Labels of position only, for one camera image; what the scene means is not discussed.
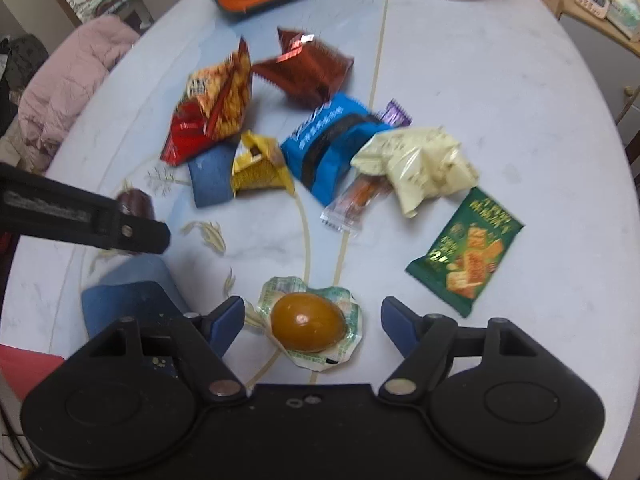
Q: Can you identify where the green cracker packet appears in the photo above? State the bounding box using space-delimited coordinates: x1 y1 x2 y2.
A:
406 186 524 318

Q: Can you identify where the dark brown jelly candy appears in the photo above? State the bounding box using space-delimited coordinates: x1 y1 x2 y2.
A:
115 187 156 257

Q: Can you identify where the braised egg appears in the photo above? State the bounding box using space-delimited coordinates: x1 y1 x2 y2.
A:
255 276 363 373

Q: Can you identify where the clear orange sausage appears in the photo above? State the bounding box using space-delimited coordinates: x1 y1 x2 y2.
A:
320 174 392 235

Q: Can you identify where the cream yellow snack bag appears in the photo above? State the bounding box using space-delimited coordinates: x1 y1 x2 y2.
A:
350 127 480 218

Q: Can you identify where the yellow snack packet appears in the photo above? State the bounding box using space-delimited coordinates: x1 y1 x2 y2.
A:
230 130 295 196

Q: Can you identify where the blue black snack packet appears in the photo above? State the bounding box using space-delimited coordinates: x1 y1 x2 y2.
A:
281 92 393 206

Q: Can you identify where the pink padded jacket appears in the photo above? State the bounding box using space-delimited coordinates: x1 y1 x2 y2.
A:
18 14 140 167

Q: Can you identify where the white red cardboard box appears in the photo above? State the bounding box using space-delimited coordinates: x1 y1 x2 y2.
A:
0 344 65 401

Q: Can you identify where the red orange chip bag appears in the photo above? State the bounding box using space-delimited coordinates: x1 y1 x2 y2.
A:
160 38 253 167

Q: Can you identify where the purple candy wrapper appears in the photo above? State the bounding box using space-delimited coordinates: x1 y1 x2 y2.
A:
378 100 412 128

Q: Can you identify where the dark red foil packet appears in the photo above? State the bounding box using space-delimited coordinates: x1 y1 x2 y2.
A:
252 27 355 108

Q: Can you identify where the wooden corner cabinet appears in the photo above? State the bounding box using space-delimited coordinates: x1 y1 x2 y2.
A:
542 0 639 56

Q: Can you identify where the white wet wipes pack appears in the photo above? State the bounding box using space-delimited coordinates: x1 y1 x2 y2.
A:
606 0 640 42

